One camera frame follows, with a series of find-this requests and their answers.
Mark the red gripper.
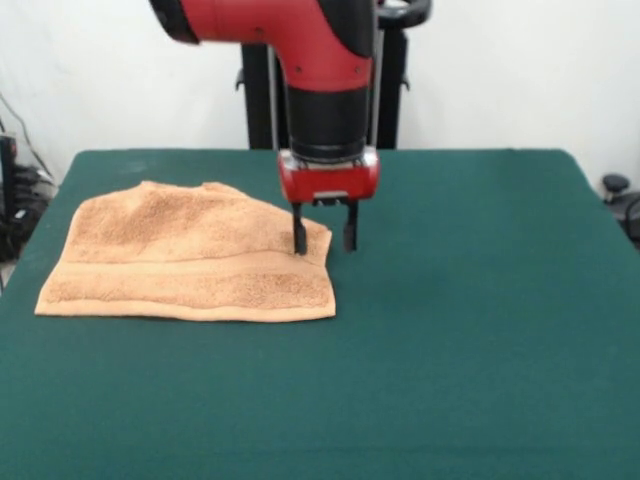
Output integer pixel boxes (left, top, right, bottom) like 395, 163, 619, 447
277, 147, 382, 256

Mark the grey wall cable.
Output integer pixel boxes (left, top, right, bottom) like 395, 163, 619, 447
0, 92, 54, 181

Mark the black cable bundle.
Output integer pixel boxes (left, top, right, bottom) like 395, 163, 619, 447
0, 164, 57, 264

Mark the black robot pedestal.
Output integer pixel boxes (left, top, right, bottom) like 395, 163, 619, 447
234, 0, 432, 151

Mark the black office chair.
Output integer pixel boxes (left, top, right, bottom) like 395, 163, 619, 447
601, 173, 640, 251

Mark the black equipment box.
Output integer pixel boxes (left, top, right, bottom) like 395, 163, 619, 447
0, 132, 21, 226

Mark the dark green table cloth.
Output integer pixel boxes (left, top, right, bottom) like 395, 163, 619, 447
0, 147, 640, 480

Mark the orange terry towel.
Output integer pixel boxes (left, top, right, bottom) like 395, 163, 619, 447
33, 180, 337, 324

